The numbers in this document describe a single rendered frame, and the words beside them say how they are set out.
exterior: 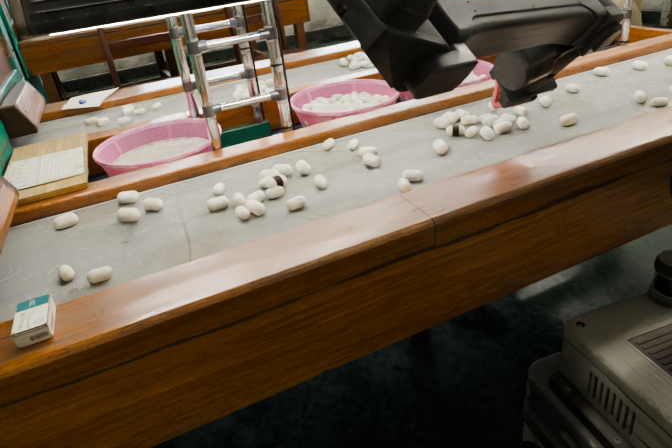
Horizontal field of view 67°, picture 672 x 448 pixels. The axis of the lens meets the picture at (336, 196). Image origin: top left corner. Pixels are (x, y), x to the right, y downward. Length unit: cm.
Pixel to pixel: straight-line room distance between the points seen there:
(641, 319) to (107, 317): 83
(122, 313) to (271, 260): 18
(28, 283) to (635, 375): 89
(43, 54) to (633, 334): 323
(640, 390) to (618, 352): 8
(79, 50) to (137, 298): 294
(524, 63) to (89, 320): 63
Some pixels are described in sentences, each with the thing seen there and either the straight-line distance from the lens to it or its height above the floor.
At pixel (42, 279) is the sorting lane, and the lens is 82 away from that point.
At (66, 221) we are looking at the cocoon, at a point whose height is 75.
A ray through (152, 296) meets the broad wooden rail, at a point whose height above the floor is 76.
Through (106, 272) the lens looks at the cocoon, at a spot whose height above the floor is 75.
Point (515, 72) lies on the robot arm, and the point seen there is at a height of 92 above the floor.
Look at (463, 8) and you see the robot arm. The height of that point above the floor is 104.
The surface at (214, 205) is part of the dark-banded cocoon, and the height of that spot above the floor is 75.
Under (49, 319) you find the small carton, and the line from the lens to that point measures 65.
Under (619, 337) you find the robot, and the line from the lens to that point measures 99.
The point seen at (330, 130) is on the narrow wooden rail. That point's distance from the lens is 104.
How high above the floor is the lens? 111
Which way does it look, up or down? 27 degrees down
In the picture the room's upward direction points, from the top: 7 degrees counter-clockwise
